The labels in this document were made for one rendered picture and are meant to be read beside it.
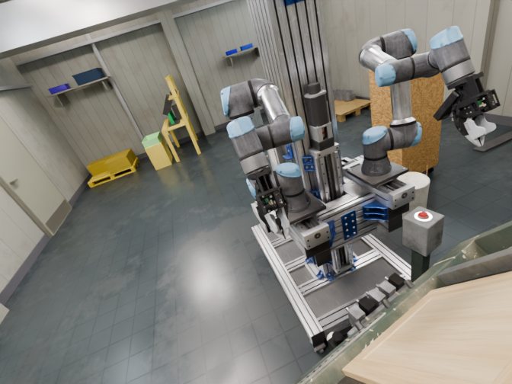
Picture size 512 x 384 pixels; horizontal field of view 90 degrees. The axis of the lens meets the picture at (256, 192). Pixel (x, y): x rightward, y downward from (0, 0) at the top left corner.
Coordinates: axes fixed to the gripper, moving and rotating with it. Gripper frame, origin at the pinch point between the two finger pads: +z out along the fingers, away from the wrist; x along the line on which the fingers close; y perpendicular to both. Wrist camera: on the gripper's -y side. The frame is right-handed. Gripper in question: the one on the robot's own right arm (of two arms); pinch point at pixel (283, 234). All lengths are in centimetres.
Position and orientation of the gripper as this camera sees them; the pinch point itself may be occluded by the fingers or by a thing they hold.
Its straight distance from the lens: 76.9
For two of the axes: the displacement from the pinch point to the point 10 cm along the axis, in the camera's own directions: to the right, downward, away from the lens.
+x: 9.1, -3.8, 1.3
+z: 3.8, 9.2, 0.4
